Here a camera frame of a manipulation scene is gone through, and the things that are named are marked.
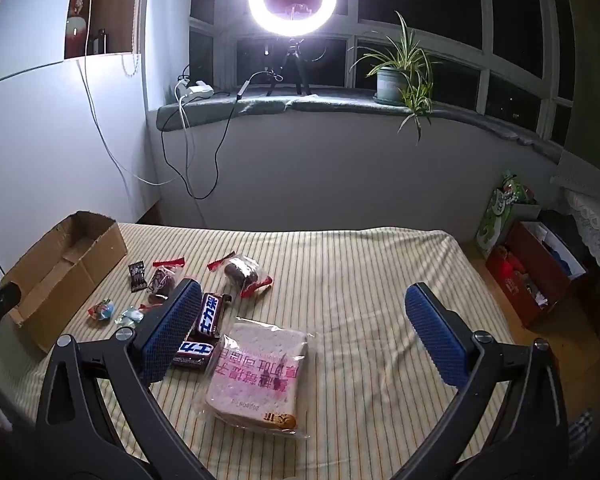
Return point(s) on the red ornament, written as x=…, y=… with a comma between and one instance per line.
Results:
x=75, y=25

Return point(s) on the brown cardboard box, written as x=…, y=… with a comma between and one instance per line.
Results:
x=80, y=272

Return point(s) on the green shopping bag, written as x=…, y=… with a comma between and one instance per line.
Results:
x=495, y=215

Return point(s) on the checkered cloth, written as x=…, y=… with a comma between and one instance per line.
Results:
x=582, y=435

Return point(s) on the wooden wall cabinet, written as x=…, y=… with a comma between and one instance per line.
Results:
x=120, y=10

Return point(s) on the green spider plant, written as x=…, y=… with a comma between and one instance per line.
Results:
x=405, y=57

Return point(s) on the red storage box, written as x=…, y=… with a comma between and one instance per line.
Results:
x=510, y=285

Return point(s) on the pale green wrapped candy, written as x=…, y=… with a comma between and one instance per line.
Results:
x=131, y=316

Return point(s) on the small black snack packet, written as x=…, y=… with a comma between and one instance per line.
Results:
x=137, y=275

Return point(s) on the dark cake in red wrapper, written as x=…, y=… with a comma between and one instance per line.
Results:
x=161, y=280
x=240, y=271

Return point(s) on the white lace cloth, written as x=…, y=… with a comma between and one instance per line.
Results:
x=595, y=225

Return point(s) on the black tripod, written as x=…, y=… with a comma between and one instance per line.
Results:
x=292, y=52

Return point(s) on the grey plant pot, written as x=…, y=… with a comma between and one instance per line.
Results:
x=391, y=85

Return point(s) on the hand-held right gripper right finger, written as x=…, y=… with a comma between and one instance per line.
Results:
x=437, y=335

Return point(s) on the sliced bread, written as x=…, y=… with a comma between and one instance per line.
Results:
x=252, y=375

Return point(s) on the striped bed sheet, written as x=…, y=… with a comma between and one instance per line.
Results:
x=360, y=310

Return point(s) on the grey window sill cushion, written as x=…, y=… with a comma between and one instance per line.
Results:
x=260, y=107

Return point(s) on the brown chocolate bar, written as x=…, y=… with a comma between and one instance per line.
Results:
x=210, y=315
x=195, y=349

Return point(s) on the colourful wrapped candy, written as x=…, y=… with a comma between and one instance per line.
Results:
x=102, y=309

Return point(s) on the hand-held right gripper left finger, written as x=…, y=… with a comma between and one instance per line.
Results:
x=176, y=330

